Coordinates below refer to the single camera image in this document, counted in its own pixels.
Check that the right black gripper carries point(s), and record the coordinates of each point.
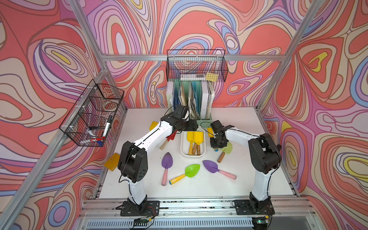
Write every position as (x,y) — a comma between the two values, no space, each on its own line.
(212,144)

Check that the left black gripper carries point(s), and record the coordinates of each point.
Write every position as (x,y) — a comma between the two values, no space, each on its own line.
(191,125)

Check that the yellow shovel wooden handle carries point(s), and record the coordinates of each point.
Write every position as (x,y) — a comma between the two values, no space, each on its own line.
(198,138)

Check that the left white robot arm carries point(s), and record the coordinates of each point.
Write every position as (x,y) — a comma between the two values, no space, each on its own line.
(133,161)

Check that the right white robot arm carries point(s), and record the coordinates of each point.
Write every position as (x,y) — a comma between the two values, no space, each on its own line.
(264,154)

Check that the white storage tray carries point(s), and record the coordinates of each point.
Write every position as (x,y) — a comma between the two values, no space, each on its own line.
(184,146)

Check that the yellow plastic shovel blue cap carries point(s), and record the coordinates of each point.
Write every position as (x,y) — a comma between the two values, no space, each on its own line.
(153,125)

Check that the mint green file crate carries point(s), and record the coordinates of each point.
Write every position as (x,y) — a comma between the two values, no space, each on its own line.
(198,96)

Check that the yellow sponge in basket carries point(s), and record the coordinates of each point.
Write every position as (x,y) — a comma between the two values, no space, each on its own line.
(213,77)

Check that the black white marker pen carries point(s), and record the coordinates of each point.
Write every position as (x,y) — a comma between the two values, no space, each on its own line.
(107,127)

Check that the light green trowel wooden handle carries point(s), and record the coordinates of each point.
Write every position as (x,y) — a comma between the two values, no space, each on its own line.
(226,150)

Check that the red shovel wooden handle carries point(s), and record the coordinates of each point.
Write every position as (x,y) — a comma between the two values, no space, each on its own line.
(169,138)

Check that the purple trowel pink handle right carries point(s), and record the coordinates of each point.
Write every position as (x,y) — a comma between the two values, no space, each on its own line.
(212,167)

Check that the purple trowel pink handle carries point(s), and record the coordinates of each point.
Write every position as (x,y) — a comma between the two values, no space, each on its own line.
(167,163)
(212,167)

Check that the purple trowel pink handle left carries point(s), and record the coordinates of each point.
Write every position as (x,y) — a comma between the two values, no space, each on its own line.
(167,163)

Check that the green scoop yellow handle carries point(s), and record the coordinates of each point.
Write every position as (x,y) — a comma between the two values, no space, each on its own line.
(190,171)

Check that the black wire basket back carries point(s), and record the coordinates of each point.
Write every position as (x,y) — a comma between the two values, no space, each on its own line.
(193,64)

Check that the black wire basket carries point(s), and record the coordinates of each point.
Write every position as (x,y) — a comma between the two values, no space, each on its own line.
(193,64)
(86,126)

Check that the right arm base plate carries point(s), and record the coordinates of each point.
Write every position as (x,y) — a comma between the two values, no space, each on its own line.
(252,206)

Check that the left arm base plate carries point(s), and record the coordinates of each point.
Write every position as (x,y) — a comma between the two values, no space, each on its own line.
(149,208)

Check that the black wire basket left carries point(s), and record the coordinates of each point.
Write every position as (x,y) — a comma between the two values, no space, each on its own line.
(86,126)

